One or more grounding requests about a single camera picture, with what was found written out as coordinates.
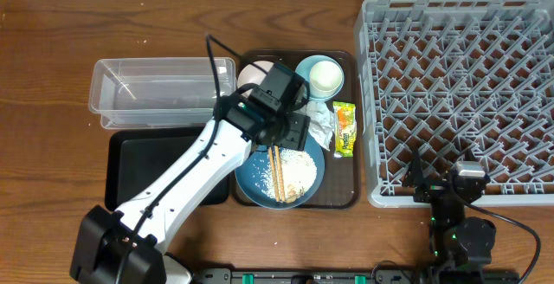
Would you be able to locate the white napkin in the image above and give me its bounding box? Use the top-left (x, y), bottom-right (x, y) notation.
top-left (299, 101), bottom-right (335, 151)

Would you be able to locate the yellow green snack wrapper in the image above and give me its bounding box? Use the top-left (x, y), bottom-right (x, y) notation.
top-left (332, 101), bottom-right (357, 158)

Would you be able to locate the cream white cup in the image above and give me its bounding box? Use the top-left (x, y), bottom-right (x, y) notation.
top-left (309, 61), bottom-right (344, 98)

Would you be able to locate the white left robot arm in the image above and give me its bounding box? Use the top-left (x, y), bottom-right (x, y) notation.
top-left (69, 119), bottom-right (258, 283)

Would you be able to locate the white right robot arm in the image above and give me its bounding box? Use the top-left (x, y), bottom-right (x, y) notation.
top-left (403, 150), bottom-right (496, 283)

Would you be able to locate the grey dishwasher rack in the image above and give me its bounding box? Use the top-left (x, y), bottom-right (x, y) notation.
top-left (354, 0), bottom-right (553, 208)

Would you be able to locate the clear plastic waste bin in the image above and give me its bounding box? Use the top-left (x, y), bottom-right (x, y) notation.
top-left (88, 57), bottom-right (216, 129)

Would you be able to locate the leftover rice pile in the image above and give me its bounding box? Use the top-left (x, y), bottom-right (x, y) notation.
top-left (254, 148), bottom-right (317, 203)

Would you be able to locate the light blue saucer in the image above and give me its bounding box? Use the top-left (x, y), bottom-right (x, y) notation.
top-left (295, 55), bottom-right (345, 102)

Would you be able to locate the pink bowl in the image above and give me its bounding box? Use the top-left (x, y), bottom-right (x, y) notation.
top-left (237, 61), bottom-right (274, 87)

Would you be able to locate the dark blue plate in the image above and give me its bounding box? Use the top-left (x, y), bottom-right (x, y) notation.
top-left (235, 136), bottom-right (325, 210)

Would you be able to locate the brown serving tray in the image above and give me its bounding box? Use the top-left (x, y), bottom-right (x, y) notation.
top-left (230, 49), bottom-right (364, 210)

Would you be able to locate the black rectangular tray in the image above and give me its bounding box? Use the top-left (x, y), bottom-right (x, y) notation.
top-left (105, 126), bottom-right (203, 211)

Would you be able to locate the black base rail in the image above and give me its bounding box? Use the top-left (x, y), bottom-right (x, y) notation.
top-left (191, 267), bottom-right (438, 284)

